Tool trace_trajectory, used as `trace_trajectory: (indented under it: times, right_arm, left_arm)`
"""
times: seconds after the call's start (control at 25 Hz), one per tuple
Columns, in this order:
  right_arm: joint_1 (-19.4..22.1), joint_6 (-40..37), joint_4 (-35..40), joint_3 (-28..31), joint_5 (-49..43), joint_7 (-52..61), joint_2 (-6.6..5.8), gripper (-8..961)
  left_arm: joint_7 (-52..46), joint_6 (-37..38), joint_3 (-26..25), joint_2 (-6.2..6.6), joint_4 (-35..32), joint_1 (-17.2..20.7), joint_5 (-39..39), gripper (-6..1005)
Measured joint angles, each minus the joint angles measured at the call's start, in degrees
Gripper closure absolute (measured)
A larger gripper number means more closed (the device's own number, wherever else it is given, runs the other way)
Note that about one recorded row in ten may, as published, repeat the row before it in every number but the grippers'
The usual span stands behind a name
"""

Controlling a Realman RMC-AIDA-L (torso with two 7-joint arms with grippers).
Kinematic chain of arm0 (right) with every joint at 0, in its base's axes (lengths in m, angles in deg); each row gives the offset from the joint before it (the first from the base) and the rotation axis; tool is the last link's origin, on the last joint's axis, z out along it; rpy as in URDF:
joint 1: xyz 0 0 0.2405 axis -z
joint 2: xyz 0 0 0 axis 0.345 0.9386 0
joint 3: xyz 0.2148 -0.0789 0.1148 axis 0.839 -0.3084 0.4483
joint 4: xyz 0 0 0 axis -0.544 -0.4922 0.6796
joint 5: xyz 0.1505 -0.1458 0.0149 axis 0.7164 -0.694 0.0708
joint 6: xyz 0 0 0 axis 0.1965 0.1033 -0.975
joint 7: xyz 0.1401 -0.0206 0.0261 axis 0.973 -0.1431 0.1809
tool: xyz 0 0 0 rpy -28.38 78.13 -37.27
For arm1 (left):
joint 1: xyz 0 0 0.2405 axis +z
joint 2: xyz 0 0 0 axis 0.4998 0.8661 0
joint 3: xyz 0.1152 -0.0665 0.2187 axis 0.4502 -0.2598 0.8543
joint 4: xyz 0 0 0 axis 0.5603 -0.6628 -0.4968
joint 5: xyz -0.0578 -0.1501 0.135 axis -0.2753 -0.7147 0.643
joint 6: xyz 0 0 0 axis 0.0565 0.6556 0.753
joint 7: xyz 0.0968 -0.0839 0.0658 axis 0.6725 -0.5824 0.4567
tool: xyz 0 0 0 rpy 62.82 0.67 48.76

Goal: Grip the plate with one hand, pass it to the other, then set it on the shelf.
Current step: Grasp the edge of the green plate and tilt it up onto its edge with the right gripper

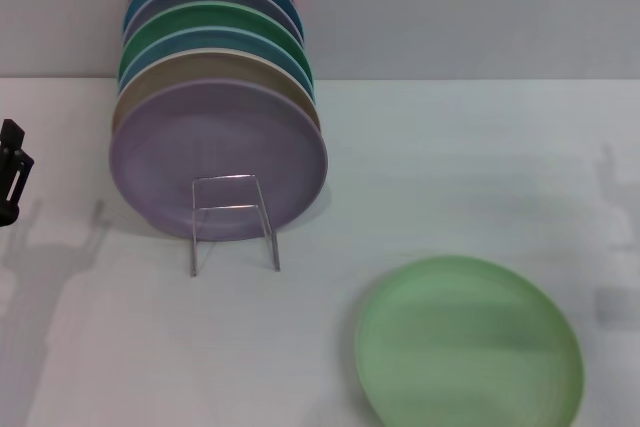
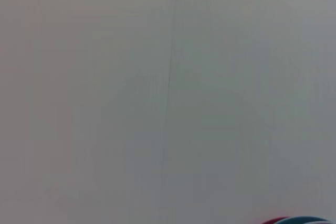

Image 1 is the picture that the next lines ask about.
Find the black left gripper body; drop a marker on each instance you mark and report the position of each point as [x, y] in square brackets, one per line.
[5, 187]

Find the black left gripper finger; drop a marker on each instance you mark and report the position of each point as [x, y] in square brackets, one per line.
[13, 134]
[22, 167]

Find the light green plate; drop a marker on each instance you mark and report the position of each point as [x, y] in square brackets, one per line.
[465, 342]

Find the beige plate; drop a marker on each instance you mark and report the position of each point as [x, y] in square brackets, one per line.
[210, 67]

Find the light blue plate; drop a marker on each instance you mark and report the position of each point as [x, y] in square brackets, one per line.
[210, 39]

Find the dark green plate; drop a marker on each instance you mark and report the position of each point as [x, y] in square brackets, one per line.
[210, 14]

